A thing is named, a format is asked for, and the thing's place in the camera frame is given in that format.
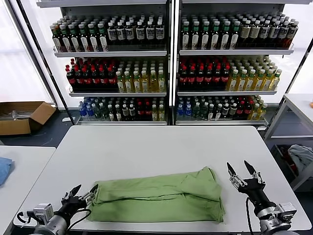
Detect green polo shirt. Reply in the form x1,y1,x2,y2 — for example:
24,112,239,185
87,166,225,223

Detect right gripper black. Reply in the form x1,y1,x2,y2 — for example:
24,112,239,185
226,160,276,213

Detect beige label dark drink bottle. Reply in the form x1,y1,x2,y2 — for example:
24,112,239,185
249,20,261,47
240,20,251,47

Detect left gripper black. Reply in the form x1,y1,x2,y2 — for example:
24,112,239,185
58,184,99,216

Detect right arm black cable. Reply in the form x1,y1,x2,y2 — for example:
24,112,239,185
245,197,254,235

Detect green cap dark tea bottle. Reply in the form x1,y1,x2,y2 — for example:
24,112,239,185
200,21,211,49
190,21,201,49
210,21,221,49
78,23,90,52
180,21,191,49
51,25,63,52
97,23,109,52
59,24,71,52
220,21,231,49
229,21,241,49
68,23,81,52
88,23,99,52

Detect red cloth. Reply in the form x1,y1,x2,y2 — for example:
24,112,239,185
281,146,298,176

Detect white label dark drink bottle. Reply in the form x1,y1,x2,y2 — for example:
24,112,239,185
286,22,299,48
278,21,290,48
259,20,270,47
146,21,156,45
268,20,280,47
107,22,117,45
125,21,135,45
116,21,126,45
155,21,165,45
135,21,146,45

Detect clear plastic packaging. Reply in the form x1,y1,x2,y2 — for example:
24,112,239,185
0,109,37,121

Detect pale blue crumpled cloth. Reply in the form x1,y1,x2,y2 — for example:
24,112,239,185
288,144,313,172

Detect red cap cola bottle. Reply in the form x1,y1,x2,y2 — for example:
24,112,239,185
90,67,100,91
179,65,188,90
136,101,144,120
244,100,252,120
196,65,205,90
187,65,197,90
237,100,245,120
204,65,214,90
221,65,230,90
212,65,222,90
74,67,84,91
82,67,92,91
66,68,75,91
107,66,117,91
99,67,109,91
143,101,152,120

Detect brown cardboard box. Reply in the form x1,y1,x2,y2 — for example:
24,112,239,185
0,101,57,136

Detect white frame side table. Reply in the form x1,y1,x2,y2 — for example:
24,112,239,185
264,93,313,147

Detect metal beverage shelf unit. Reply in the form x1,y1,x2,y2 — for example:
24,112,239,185
172,0,295,127
36,0,175,126

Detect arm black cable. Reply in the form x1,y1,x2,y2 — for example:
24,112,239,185
67,208,92,232
245,197,254,235

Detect dark window frame post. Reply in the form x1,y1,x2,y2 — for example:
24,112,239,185
7,0,76,122

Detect blue folded cloth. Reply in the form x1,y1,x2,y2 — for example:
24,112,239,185
0,157,16,187

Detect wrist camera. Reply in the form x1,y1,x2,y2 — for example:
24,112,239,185
17,203,54,225
273,202,298,222

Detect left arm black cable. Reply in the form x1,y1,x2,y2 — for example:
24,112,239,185
67,208,92,232

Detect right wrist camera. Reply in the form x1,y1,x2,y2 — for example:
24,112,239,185
273,202,298,222

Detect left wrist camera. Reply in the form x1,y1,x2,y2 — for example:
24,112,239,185
17,203,54,225

